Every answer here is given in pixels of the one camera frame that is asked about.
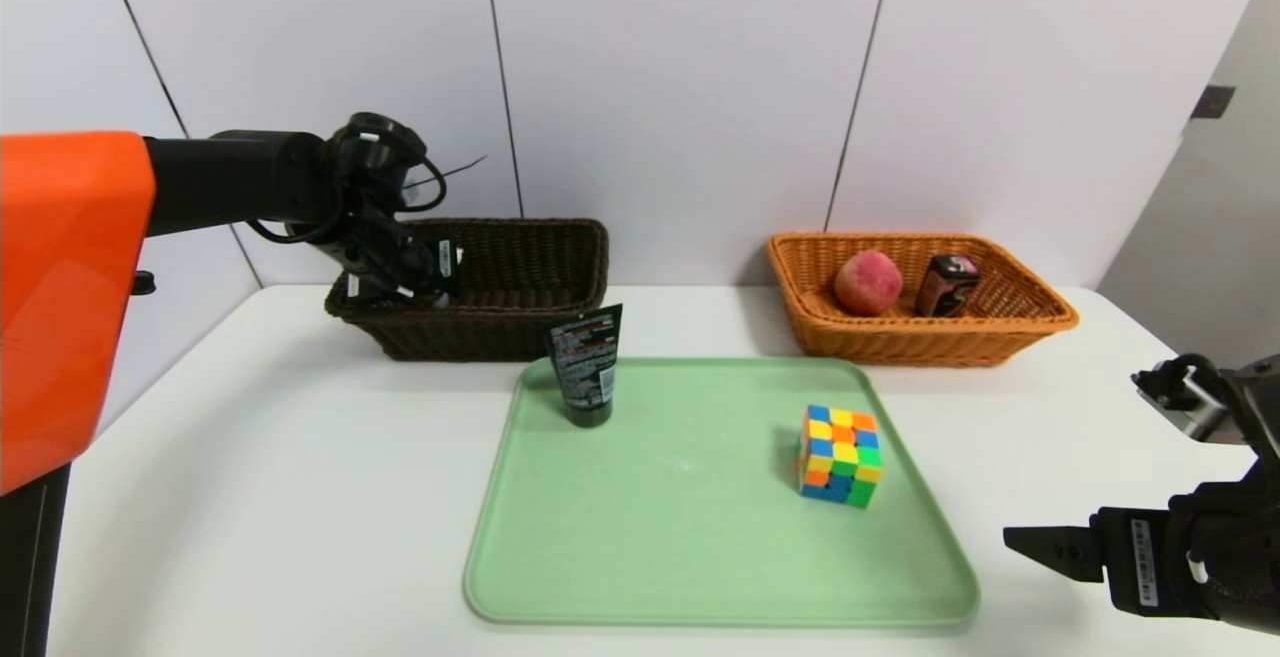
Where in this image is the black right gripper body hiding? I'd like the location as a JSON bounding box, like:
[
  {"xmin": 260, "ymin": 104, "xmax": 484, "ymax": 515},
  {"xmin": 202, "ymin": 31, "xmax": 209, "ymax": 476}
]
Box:
[{"xmin": 1089, "ymin": 494, "xmax": 1280, "ymax": 636}]

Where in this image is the black pink gum box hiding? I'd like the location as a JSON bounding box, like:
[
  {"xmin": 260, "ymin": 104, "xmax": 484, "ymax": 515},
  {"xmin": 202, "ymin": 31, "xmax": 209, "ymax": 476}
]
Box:
[{"xmin": 913, "ymin": 254, "xmax": 982, "ymax": 319}]

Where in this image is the red peach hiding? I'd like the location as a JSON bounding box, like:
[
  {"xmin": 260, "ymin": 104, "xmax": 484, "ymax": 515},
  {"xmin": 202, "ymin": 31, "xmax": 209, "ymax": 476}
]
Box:
[{"xmin": 834, "ymin": 249, "xmax": 904, "ymax": 317}]

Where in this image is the orange wicker basket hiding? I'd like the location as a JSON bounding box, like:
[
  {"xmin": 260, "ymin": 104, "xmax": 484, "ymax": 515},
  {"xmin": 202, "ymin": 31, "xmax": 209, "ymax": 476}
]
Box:
[{"xmin": 766, "ymin": 231, "xmax": 1080, "ymax": 369}]

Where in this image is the dark brown wicker basket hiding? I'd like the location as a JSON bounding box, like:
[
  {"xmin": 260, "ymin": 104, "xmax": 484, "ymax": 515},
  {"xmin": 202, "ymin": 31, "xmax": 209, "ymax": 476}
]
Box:
[{"xmin": 324, "ymin": 218, "xmax": 610, "ymax": 362}]

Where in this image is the multicoloured puzzle cube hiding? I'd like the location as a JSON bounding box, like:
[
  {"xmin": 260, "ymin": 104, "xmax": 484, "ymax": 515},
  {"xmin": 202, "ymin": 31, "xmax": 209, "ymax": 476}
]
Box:
[{"xmin": 796, "ymin": 404, "xmax": 883, "ymax": 510}]

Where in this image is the light green plastic tray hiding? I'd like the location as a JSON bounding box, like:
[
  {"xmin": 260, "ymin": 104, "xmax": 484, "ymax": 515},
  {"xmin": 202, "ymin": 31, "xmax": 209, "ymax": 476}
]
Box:
[{"xmin": 463, "ymin": 356, "xmax": 980, "ymax": 628}]

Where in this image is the black printed cosmetic tube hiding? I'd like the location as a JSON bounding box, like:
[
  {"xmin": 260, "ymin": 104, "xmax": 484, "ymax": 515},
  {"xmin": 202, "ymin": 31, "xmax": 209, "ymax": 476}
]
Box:
[{"xmin": 545, "ymin": 303, "xmax": 624, "ymax": 428}]

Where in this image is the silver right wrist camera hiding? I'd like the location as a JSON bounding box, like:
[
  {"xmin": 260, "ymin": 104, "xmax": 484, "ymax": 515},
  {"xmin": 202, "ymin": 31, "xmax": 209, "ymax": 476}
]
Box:
[{"xmin": 1132, "ymin": 357, "xmax": 1233, "ymax": 443}]

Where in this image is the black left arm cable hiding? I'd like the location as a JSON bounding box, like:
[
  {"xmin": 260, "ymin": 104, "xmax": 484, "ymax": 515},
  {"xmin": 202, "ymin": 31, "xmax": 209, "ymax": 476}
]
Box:
[{"xmin": 245, "ymin": 152, "xmax": 448, "ymax": 246}]

